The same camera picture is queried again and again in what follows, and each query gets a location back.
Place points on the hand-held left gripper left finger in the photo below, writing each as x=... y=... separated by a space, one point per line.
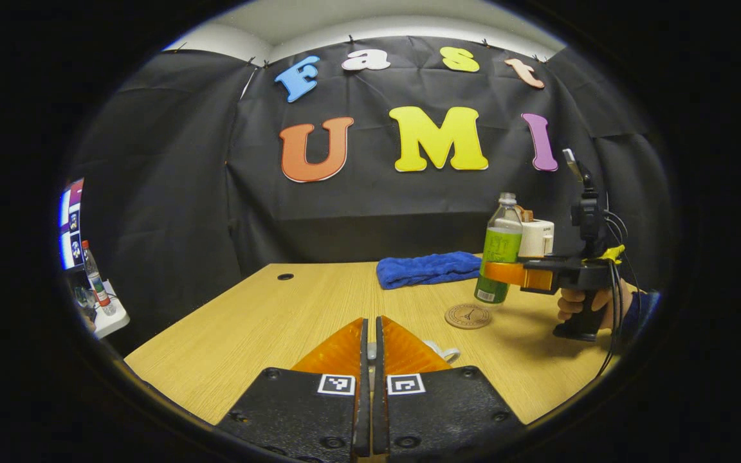
x=363 y=418

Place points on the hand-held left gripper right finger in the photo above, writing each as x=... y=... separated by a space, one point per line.
x=379 y=418

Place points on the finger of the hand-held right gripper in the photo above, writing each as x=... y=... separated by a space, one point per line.
x=512 y=274

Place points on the green label water bottle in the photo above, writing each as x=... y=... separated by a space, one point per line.
x=499 y=247

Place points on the round wooden coaster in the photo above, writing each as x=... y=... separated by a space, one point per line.
x=468 y=316

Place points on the clear bottle with red cap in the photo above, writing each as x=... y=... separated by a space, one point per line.
x=97 y=283

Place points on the white toaster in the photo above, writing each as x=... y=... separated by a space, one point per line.
x=538 y=238

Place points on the bread slice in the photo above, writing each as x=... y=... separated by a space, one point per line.
x=526 y=213

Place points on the blue towel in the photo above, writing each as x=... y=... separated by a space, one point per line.
x=425 y=270

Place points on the white side table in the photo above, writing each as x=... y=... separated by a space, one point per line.
x=113 y=321

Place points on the black backdrop cloth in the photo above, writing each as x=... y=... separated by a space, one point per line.
x=184 y=193

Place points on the computer monitor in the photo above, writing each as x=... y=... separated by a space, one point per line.
x=71 y=225

